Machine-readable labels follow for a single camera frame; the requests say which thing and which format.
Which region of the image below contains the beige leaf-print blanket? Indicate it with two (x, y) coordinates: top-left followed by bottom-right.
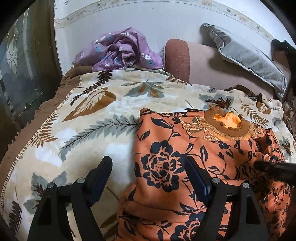
(1, 70), (295, 240)

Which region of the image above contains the purple floral cloth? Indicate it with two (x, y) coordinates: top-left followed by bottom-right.
(72, 27), (164, 72)

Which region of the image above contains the orange floral garment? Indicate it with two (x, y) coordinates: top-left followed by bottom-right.
(115, 107), (291, 240)

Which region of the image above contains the grey pillow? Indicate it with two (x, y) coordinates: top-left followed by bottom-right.
(202, 23), (288, 100)

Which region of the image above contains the dark wooden glass door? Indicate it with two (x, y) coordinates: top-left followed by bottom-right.
(1, 1), (62, 155)

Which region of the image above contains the pink and maroon bolster pillow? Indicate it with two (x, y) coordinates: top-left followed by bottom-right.
(164, 39), (275, 99)

